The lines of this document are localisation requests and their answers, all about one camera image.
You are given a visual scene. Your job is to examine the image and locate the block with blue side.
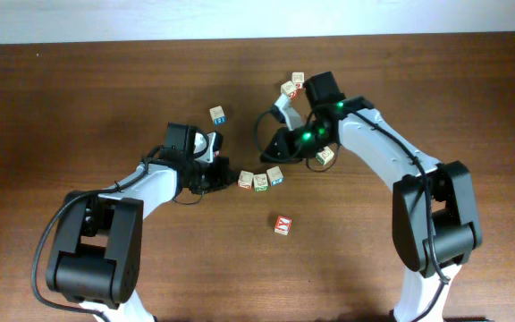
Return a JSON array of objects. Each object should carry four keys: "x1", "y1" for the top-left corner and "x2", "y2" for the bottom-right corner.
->
[{"x1": 209, "y1": 106, "x2": 226, "y2": 125}]

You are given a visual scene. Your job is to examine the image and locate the block with red X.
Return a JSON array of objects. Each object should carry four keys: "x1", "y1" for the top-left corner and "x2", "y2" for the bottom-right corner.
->
[{"x1": 274, "y1": 216, "x2": 292, "y2": 236}]

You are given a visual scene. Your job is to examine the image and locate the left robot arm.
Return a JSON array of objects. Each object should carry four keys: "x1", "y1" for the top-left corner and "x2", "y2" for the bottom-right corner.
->
[{"x1": 31, "y1": 123, "x2": 238, "y2": 321}]

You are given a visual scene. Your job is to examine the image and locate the block with green side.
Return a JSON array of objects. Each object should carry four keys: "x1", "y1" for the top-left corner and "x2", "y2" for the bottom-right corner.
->
[{"x1": 253, "y1": 174, "x2": 268, "y2": 191}]

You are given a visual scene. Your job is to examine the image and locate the farthest block red side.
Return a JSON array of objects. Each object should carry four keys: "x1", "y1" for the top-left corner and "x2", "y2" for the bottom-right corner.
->
[{"x1": 291, "y1": 72, "x2": 305, "y2": 89}]

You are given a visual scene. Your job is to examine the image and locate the block with car picture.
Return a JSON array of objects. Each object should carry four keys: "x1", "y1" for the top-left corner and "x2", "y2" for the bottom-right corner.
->
[{"x1": 266, "y1": 166, "x2": 284, "y2": 186}]

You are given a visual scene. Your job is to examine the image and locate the block with C red side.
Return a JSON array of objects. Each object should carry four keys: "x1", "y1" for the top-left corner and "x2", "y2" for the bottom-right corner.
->
[{"x1": 238, "y1": 171, "x2": 254, "y2": 190}]

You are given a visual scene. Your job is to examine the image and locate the block red side far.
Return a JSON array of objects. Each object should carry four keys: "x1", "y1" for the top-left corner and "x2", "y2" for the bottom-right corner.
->
[{"x1": 280, "y1": 80, "x2": 298, "y2": 98}]

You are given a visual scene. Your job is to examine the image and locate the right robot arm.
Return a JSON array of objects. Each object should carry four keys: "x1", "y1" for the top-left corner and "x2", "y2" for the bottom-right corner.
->
[{"x1": 259, "y1": 72, "x2": 483, "y2": 321}]

